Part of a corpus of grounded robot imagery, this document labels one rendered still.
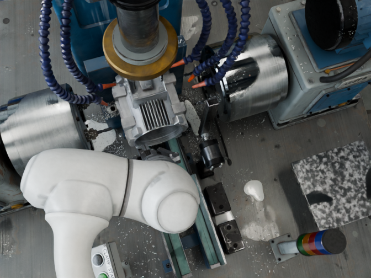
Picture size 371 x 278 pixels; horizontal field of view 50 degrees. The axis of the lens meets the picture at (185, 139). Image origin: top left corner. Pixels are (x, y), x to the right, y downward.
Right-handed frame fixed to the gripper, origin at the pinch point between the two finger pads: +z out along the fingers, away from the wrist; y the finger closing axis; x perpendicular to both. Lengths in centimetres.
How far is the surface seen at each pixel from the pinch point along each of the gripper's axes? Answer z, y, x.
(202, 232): 11.6, -10.1, 32.8
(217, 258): 7.2, -11.7, 40.4
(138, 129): 13.1, -0.2, -3.6
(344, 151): 17, -64, 24
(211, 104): -3.1, -18.7, -7.8
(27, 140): 9.2, 28.8, -10.0
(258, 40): 14.5, -41.3, -19.0
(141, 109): 15.9, -2.7, -8.7
